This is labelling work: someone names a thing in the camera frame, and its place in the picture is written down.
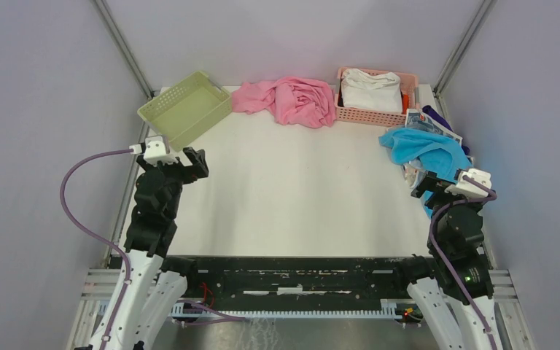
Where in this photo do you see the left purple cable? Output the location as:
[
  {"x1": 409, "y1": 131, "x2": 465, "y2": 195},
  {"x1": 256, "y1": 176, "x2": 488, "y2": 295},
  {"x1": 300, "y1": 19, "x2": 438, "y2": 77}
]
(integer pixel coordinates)
[{"x1": 59, "y1": 148, "x2": 136, "y2": 350}]

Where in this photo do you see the purple cloth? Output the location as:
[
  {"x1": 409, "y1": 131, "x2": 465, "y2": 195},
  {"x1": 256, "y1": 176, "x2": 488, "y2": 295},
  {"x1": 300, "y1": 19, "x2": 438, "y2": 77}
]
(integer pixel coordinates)
[{"x1": 421, "y1": 105, "x2": 470, "y2": 156}]

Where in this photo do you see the green plastic basket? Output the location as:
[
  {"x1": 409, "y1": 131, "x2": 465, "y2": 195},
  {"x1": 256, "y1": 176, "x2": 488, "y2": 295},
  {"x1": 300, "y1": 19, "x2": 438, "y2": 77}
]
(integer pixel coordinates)
[{"x1": 137, "y1": 71, "x2": 232, "y2": 151}]

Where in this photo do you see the blue towel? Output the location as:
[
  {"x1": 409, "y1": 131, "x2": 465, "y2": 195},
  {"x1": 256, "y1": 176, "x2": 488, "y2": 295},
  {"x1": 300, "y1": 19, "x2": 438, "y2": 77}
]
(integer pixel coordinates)
[{"x1": 378, "y1": 128, "x2": 473, "y2": 190}]

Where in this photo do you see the blue white patterned cloth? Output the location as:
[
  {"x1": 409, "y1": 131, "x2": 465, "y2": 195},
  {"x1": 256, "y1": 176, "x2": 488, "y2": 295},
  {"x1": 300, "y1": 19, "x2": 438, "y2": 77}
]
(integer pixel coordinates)
[{"x1": 402, "y1": 109, "x2": 462, "y2": 189}]

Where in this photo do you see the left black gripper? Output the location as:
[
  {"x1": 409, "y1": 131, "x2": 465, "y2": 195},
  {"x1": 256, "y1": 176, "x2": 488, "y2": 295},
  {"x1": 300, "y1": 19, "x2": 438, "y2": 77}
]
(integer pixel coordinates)
[{"x1": 137, "y1": 145, "x2": 208, "y2": 218}]

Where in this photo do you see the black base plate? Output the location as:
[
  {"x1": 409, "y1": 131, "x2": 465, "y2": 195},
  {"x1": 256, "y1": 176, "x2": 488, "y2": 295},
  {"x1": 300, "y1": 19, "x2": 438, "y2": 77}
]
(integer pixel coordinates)
[{"x1": 108, "y1": 256, "x2": 494, "y2": 313}]

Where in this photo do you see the pink towel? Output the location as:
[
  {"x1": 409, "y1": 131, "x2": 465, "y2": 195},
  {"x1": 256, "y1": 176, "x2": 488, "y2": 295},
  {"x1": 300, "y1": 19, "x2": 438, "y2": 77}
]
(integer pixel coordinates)
[{"x1": 231, "y1": 76, "x2": 337, "y2": 128}]

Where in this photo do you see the white cable duct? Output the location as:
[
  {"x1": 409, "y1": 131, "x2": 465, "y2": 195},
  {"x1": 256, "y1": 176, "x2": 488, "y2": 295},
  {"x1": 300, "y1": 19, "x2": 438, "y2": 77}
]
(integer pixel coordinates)
[{"x1": 168, "y1": 303, "x2": 403, "y2": 320}]

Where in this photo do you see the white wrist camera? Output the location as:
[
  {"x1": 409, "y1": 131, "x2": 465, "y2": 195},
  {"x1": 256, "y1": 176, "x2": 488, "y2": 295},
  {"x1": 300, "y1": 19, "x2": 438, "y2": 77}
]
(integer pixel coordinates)
[
  {"x1": 445, "y1": 168, "x2": 491, "y2": 199},
  {"x1": 129, "y1": 135, "x2": 177, "y2": 166}
]

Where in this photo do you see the white folded towel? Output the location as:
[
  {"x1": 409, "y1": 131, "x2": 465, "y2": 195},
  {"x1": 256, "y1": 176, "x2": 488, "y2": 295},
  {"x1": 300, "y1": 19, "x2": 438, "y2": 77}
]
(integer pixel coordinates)
[{"x1": 341, "y1": 69, "x2": 403, "y2": 113}]

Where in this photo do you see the orange item in basket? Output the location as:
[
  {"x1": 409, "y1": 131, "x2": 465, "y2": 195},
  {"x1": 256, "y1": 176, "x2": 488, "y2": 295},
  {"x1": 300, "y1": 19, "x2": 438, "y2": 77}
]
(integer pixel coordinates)
[{"x1": 402, "y1": 94, "x2": 410, "y2": 114}]

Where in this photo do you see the pink plastic basket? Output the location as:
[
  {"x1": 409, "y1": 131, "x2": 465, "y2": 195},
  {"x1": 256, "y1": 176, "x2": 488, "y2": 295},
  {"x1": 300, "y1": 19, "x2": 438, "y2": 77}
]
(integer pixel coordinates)
[{"x1": 335, "y1": 67, "x2": 419, "y2": 127}]

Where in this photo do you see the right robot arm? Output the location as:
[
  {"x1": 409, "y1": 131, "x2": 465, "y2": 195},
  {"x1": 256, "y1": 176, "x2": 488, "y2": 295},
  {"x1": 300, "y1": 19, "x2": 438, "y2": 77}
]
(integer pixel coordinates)
[{"x1": 392, "y1": 168, "x2": 503, "y2": 349}]

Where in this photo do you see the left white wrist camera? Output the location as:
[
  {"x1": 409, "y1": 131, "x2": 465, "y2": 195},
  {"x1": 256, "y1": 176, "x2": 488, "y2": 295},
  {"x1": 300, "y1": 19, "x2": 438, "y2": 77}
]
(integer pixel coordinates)
[{"x1": 129, "y1": 135, "x2": 177, "y2": 166}]

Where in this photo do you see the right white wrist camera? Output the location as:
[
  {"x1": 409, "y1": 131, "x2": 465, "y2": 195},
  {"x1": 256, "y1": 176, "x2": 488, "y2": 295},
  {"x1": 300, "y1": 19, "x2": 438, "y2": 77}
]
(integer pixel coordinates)
[{"x1": 445, "y1": 168, "x2": 491, "y2": 199}]

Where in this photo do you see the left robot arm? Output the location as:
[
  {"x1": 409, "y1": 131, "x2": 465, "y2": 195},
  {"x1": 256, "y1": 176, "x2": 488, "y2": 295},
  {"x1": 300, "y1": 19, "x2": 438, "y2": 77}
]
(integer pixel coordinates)
[{"x1": 87, "y1": 144, "x2": 209, "y2": 349}]

